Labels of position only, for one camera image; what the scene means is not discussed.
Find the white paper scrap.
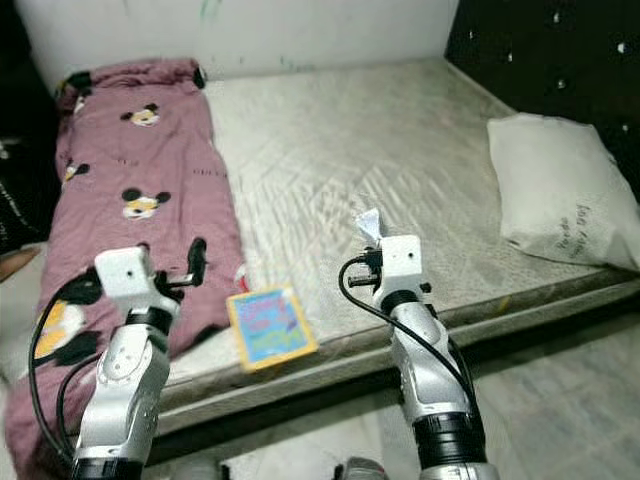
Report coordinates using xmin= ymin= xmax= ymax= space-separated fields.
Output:
xmin=352 ymin=208 xmax=386 ymax=246

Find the yellow blue picture book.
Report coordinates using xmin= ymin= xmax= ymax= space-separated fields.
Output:
xmin=226 ymin=285 xmax=319 ymax=373

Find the white pillow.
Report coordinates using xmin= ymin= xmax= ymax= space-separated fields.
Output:
xmin=487 ymin=113 xmax=640 ymax=273

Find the purple cartoon mouse print blanket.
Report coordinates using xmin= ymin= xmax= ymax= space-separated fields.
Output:
xmin=5 ymin=58 xmax=251 ymax=480

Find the grey patterned quilted mattress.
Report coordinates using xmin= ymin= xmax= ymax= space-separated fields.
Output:
xmin=155 ymin=55 xmax=640 ymax=436

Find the black bag with white print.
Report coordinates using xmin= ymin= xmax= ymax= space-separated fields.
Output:
xmin=0 ymin=135 xmax=61 ymax=251

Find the grey robot right leg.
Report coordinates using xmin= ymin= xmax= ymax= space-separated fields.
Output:
xmin=335 ymin=457 xmax=391 ymax=480

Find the black tufted headboard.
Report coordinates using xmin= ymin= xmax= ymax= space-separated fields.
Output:
xmin=445 ymin=0 xmax=640 ymax=201

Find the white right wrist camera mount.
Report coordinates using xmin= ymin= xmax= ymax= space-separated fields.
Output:
xmin=375 ymin=235 xmax=423 ymax=301

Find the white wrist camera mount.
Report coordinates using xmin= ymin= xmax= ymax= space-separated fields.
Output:
xmin=375 ymin=235 xmax=423 ymax=301
xmin=93 ymin=246 xmax=176 ymax=323

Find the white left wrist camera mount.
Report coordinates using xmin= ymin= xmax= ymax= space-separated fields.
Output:
xmin=93 ymin=246 xmax=176 ymax=323

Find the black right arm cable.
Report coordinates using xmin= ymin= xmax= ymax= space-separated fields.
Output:
xmin=338 ymin=255 xmax=476 ymax=416

